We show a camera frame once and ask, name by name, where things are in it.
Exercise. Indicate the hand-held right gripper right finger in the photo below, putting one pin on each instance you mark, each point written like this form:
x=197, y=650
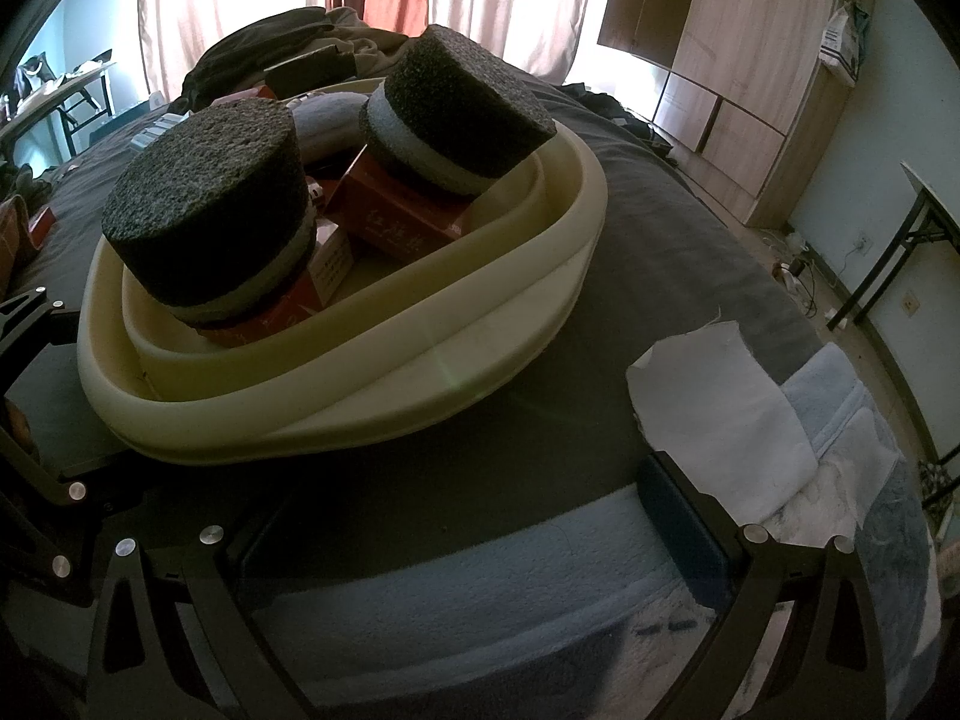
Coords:
x=682, y=517

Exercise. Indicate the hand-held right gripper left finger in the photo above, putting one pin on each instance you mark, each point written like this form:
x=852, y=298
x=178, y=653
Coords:
x=277, y=547

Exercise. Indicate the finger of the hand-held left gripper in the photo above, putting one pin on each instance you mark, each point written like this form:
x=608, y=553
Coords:
x=90, y=499
x=34, y=311

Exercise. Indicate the cream oval basin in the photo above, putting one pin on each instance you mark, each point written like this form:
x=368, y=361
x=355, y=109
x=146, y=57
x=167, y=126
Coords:
x=337, y=390

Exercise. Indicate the black white foam cylinder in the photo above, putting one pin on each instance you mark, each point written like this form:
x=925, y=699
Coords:
x=202, y=187
x=465, y=90

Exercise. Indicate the red white cigarette pack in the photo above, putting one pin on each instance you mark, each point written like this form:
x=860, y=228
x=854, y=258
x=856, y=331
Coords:
x=334, y=255

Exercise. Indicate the grey plush roll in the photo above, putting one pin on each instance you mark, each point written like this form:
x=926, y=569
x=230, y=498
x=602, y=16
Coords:
x=330, y=124

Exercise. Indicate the small red box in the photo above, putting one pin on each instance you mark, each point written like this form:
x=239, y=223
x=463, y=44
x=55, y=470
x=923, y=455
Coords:
x=41, y=221

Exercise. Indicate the white cloth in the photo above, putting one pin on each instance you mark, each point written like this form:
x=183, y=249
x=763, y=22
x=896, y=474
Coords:
x=720, y=420

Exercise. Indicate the blue white patterned blanket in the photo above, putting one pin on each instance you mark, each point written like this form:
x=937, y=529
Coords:
x=525, y=555

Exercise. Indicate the cluttered side table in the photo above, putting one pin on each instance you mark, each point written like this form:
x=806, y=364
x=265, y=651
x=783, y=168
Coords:
x=67, y=90

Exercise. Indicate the dark patterned rag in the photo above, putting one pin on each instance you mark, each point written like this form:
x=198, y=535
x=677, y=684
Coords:
x=941, y=484

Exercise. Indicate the grey bed sheet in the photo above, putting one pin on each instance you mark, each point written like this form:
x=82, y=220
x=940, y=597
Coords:
x=637, y=240

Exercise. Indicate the sheer pink curtain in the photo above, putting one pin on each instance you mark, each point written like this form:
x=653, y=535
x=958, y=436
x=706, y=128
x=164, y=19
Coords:
x=225, y=7

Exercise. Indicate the dark brown box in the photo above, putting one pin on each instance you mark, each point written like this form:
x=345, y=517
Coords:
x=307, y=67

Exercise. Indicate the black leg folding table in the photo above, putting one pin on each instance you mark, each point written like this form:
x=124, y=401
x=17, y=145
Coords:
x=930, y=202

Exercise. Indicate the dark clothes heap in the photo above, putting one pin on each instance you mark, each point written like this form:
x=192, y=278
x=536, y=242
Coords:
x=611, y=105

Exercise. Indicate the brown garment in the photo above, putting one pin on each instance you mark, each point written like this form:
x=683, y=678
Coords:
x=371, y=45

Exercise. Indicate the wooden wardrobe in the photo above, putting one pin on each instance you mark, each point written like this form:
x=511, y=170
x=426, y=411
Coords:
x=750, y=52

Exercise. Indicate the white printed sack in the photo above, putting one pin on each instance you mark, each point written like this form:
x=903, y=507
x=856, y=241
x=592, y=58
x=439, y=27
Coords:
x=844, y=41

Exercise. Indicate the orange wall outlet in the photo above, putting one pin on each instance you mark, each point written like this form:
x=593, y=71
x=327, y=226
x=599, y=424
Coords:
x=911, y=303

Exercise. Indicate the white wall outlet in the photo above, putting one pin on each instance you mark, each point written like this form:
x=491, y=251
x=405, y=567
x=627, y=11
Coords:
x=866, y=244

